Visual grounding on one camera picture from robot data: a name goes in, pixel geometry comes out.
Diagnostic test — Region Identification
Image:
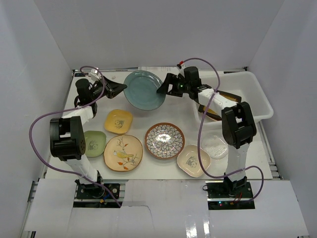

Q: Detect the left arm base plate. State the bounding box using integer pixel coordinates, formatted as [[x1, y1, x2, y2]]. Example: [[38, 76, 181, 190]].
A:
[[75, 183, 120, 199]]

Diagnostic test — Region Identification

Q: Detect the brown square glazed plate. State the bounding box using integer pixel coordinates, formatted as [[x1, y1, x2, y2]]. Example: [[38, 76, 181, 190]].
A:
[[218, 90, 242, 103]]

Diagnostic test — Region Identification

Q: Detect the beige bird pattern plate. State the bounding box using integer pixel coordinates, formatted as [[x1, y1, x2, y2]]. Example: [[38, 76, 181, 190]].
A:
[[104, 135, 143, 172]]

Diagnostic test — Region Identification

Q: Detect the cream square panda dish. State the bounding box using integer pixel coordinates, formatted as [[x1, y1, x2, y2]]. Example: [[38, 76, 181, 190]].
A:
[[177, 145, 211, 178]]

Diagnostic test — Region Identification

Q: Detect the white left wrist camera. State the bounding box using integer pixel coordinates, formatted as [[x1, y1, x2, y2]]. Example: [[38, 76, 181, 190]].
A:
[[89, 69, 102, 81]]

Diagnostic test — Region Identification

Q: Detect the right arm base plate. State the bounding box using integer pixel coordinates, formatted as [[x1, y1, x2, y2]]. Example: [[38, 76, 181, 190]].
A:
[[202, 182, 253, 199]]

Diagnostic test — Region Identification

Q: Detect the floral pattern round plate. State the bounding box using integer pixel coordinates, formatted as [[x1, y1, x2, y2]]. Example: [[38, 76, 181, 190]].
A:
[[145, 122, 185, 160]]

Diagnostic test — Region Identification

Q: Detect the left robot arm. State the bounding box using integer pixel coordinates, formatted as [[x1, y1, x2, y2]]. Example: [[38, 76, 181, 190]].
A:
[[50, 76, 127, 198]]

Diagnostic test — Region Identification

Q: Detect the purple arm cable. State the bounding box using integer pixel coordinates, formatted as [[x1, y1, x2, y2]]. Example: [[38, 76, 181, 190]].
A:
[[29, 65, 122, 207], [179, 58, 264, 204]]

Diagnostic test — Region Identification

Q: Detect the yellow square panda dish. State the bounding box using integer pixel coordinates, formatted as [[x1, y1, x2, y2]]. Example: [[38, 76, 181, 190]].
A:
[[104, 109, 133, 134]]

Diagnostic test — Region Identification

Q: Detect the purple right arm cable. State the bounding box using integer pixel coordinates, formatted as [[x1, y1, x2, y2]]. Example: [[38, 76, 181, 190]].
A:
[[179, 58, 264, 204]]

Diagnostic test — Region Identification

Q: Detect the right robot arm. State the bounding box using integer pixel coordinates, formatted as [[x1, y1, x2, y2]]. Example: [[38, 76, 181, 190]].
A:
[[157, 66, 257, 198]]

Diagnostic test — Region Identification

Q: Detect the white plastic bin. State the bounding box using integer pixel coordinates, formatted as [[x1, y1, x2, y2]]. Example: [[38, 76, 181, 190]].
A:
[[192, 71, 274, 130]]

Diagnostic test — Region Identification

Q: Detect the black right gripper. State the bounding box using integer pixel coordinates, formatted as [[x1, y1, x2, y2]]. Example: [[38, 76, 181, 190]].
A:
[[157, 74, 191, 98]]

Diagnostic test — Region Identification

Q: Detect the green square panda dish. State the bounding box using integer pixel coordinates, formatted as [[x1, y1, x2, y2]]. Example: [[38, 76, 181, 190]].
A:
[[84, 130, 106, 157]]

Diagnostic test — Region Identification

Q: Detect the blue round ceramic plate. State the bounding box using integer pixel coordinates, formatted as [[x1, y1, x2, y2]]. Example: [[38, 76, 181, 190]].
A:
[[124, 70, 165, 111]]

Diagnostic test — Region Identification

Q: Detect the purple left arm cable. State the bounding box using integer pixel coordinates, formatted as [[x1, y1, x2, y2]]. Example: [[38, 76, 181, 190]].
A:
[[29, 65, 122, 207]]

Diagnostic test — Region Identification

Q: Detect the clear glass plate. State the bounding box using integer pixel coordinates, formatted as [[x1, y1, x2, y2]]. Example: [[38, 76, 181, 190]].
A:
[[201, 135, 228, 160]]

